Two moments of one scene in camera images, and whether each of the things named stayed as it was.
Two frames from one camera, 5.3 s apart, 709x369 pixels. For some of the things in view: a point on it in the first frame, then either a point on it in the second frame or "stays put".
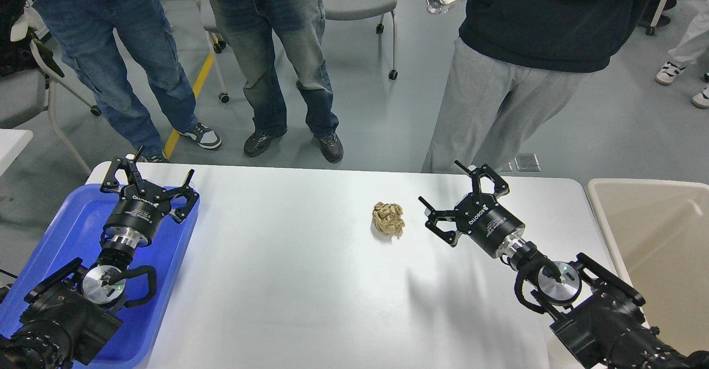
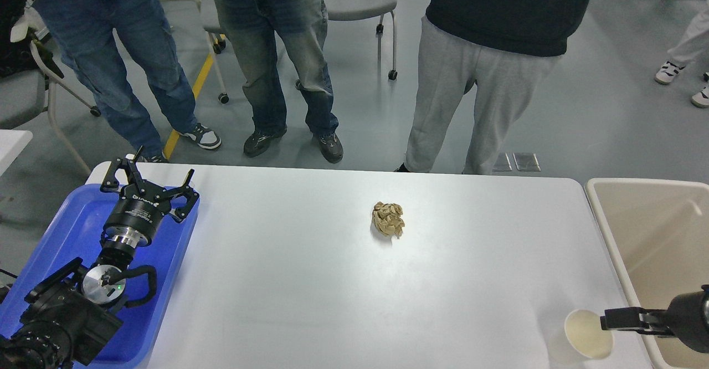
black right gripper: (479, 215) to (687, 315)
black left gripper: (140, 204) stays put
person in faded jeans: (252, 7) stays put
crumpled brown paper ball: (388, 219) stays put
